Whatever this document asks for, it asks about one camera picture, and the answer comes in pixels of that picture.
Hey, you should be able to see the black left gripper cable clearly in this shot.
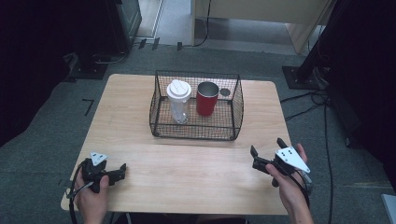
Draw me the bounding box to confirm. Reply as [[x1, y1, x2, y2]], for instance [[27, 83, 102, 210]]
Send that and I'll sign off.
[[66, 159, 95, 224]]

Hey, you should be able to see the red metal cup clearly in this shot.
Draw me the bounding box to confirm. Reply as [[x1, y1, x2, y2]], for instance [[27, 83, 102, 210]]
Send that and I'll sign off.
[[195, 81, 220, 118]]

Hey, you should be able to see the light wooden cabinet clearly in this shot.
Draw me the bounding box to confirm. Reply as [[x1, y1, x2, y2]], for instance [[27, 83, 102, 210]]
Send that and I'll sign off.
[[190, 0, 339, 55]]

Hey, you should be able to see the black cable by cabinet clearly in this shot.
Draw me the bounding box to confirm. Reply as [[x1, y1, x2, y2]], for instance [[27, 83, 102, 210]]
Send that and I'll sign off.
[[191, 0, 213, 49]]

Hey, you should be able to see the pale blue box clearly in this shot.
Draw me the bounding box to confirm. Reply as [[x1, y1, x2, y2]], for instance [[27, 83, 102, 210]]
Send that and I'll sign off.
[[381, 193, 396, 224]]

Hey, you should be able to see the black wire mesh basket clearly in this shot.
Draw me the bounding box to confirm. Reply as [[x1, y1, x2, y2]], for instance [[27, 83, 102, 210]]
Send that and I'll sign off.
[[148, 69, 245, 142]]

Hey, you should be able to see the black floor plate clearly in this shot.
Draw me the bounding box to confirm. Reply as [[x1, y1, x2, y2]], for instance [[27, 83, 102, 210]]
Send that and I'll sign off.
[[64, 52, 110, 82]]

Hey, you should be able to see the black stand with base plate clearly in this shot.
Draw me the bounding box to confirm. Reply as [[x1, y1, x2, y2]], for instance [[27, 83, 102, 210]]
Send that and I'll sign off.
[[281, 0, 347, 91]]

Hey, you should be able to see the person's left hand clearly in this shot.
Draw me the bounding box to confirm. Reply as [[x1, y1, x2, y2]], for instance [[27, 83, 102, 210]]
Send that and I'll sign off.
[[74, 169, 110, 217]]

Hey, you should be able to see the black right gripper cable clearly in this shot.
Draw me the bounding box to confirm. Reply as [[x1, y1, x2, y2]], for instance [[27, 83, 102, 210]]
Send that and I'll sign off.
[[279, 164, 314, 209]]

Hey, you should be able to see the dark equipment cabinet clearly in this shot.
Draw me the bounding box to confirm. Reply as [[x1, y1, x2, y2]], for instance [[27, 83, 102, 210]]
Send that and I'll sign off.
[[78, 0, 143, 60]]

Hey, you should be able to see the person's right hand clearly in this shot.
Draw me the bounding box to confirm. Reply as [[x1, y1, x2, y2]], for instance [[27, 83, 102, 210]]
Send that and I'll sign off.
[[264, 143, 310, 207]]

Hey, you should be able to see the long black floor cable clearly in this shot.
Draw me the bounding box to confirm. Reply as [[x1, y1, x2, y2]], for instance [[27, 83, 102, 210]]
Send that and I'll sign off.
[[322, 101, 335, 224]]

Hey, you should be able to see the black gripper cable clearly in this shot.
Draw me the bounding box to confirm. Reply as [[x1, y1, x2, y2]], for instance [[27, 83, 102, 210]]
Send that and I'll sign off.
[[279, 164, 314, 209], [66, 159, 95, 224]]

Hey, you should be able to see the clear bottle with white lid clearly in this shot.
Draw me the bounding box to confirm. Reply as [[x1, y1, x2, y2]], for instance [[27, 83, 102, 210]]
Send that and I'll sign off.
[[166, 78, 192, 125]]

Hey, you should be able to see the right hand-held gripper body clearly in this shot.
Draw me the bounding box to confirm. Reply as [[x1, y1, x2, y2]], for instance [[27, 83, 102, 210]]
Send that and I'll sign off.
[[261, 147, 312, 189]]

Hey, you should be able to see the looped black floor cable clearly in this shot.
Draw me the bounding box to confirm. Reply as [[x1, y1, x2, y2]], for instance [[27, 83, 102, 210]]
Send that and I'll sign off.
[[279, 89, 330, 122]]

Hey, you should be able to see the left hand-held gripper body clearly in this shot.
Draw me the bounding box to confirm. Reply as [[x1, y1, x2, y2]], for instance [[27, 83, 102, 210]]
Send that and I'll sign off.
[[81, 151, 109, 194]]

